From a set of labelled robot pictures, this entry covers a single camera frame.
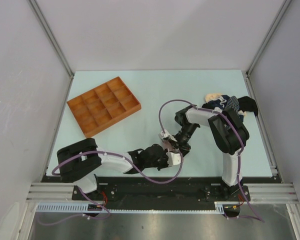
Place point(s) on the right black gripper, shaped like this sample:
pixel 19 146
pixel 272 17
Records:
pixel 183 147

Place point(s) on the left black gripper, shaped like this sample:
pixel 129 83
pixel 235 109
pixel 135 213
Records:
pixel 165 164

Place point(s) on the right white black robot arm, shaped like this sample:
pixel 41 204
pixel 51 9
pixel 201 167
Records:
pixel 230 136

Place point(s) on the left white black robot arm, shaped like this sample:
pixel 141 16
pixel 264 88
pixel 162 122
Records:
pixel 76 162

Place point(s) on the navy white underwear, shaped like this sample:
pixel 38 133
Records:
pixel 219 103

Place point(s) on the cream underwear in pile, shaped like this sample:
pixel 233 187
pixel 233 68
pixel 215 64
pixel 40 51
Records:
pixel 212 96

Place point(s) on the striped navy underwear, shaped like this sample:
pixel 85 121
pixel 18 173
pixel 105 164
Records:
pixel 233 103

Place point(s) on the black underwear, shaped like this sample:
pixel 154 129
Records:
pixel 248 104

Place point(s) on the orange compartment tray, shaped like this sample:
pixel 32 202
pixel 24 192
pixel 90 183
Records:
pixel 103 106

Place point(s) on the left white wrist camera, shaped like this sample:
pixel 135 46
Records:
pixel 174 158

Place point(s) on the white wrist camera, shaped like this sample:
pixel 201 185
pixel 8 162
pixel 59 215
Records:
pixel 174 158
pixel 166 136

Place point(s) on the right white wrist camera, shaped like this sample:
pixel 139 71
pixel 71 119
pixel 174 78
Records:
pixel 166 136

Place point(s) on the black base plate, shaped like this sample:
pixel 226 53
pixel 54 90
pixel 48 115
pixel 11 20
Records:
pixel 165 202

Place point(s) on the white slotted cable duct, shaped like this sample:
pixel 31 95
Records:
pixel 209 208

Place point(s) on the right aluminium frame post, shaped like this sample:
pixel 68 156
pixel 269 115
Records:
pixel 268 36

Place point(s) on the aluminium frame post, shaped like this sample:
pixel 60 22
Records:
pixel 268 36
pixel 44 24

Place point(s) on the left aluminium frame post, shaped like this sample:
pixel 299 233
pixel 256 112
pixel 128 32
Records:
pixel 44 24

